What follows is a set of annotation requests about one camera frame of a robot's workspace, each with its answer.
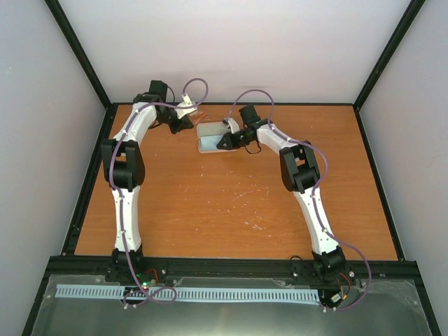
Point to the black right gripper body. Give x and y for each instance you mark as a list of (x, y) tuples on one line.
[(241, 141)]

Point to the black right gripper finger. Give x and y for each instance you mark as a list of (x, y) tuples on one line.
[(225, 145), (227, 136)]

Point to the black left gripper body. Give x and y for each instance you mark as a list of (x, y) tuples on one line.
[(173, 127)]

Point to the light blue cleaning cloth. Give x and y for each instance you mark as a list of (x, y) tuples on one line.
[(208, 143)]

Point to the thin brown frame glasses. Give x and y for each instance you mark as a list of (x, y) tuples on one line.
[(199, 116)]

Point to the pink glasses case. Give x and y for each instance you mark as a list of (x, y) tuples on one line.
[(209, 134)]

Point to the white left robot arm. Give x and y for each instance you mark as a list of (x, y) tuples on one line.
[(123, 163)]

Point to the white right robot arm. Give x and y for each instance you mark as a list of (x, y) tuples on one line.
[(300, 175)]

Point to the clear acrylic cover sheet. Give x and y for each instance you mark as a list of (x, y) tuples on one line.
[(386, 308)]

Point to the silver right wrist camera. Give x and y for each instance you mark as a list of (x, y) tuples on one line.
[(231, 125)]

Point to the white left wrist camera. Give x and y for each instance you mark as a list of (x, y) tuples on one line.
[(185, 107)]

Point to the black frame post left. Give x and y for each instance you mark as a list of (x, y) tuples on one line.
[(76, 47)]

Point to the black frame post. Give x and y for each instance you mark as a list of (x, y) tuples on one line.
[(402, 27), (76, 47)]

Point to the light blue cable duct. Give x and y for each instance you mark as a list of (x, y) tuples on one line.
[(188, 294)]

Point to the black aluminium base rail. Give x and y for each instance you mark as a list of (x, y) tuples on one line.
[(168, 270)]

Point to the black frame post right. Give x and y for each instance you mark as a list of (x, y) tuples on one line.
[(402, 27)]

